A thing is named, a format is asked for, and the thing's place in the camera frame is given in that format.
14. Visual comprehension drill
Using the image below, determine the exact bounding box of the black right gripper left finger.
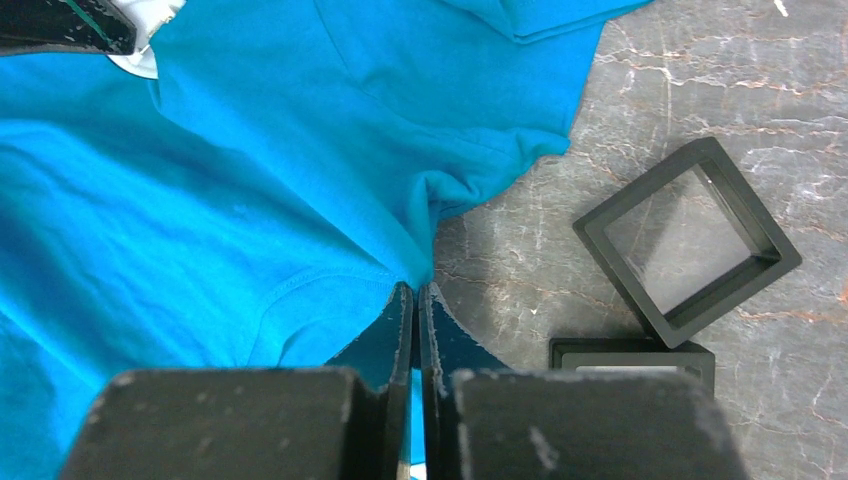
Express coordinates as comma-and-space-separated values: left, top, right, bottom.
60, 283, 415, 479

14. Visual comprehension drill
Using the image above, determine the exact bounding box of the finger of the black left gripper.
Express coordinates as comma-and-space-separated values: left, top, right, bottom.
1, 0, 137, 56

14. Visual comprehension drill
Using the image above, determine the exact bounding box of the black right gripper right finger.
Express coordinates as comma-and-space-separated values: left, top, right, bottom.
418, 285, 748, 479

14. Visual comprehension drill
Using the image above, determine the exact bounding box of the black square display box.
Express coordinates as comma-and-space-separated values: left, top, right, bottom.
549, 338, 716, 396

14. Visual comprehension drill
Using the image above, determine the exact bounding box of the blue garment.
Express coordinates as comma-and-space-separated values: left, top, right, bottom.
1, 1, 637, 479

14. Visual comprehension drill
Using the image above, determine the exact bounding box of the black square frame lid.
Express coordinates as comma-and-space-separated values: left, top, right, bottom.
573, 137, 802, 348

